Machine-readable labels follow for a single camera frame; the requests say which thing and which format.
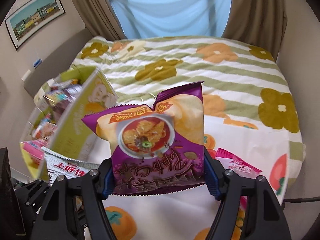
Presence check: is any white brown snack bag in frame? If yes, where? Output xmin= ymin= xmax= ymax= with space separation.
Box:
xmin=39 ymin=146 xmax=99 ymax=185

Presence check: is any purple chip bag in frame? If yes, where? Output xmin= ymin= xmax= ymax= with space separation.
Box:
xmin=82 ymin=82 xmax=204 ymax=196

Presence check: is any green cardboard box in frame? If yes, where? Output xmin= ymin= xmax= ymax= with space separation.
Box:
xmin=20 ymin=66 xmax=117 ymax=180

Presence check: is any floral striped quilt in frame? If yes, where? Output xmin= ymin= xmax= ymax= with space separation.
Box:
xmin=60 ymin=36 xmax=305 ymax=181

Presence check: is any grey headboard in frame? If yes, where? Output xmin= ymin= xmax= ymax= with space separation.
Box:
xmin=23 ymin=28 xmax=93 ymax=98

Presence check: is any blue white object on headboard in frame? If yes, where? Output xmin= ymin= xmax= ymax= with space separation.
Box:
xmin=33 ymin=59 xmax=42 ymax=69

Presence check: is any right brown curtain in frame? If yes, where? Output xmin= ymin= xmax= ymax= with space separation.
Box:
xmin=222 ymin=0 xmax=287 ymax=59

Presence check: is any brown curtain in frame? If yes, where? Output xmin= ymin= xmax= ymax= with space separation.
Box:
xmin=222 ymin=0 xmax=287 ymax=59
xmin=72 ymin=0 xmax=126 ymax=41

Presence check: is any blue window cloth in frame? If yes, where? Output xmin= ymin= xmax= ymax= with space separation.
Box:
xmin=110 ymin=0 xmax=231 ymax=39

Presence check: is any left brown curtain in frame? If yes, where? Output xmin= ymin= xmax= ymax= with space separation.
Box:
xmin=72 ymin=0 xmax=126 ymax=41

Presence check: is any framed landscape picture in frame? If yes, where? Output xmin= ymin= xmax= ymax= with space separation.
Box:
xmin=5 ymin=0 xmax=65 ymax=50

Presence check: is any black cable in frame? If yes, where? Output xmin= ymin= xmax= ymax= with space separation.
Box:
xmin=283 ymin=196 xmax=320 ymax=203

